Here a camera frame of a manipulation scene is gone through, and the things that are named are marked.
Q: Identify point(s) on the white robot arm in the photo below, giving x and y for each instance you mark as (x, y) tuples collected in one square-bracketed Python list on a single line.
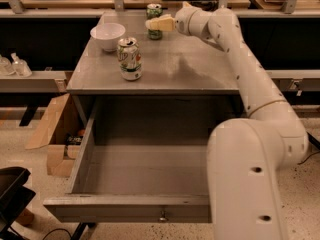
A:
[(244, 154)]

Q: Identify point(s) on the grey cabinet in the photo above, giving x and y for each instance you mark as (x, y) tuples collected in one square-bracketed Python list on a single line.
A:
[(175, 64)]

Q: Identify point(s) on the white bowl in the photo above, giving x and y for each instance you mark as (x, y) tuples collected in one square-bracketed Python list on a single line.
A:
[(107, 35)]

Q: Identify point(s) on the metal drawer knob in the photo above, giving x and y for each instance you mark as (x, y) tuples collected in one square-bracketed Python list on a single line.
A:
[(162, 217)]

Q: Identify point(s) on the white 7up can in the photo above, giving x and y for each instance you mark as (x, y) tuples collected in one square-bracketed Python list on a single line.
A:
[(129, 58)]

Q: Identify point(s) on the black chair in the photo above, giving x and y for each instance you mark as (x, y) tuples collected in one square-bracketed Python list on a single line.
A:
[(14, 198)]

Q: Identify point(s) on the green soda can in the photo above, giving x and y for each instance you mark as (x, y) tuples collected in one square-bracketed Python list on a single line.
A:
[(154, 11)]

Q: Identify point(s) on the cardboard box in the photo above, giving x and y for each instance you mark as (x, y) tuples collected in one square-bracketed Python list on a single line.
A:
[(59, 122)]

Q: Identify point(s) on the clear pump bottle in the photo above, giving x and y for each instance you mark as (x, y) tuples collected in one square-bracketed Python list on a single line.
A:
[(20, 66)]

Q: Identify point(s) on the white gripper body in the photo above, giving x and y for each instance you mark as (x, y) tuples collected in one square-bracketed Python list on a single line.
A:
[(182, 21)]

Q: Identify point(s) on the open grey top drawer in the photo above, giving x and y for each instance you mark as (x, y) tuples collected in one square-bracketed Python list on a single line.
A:
[(141, 156)]

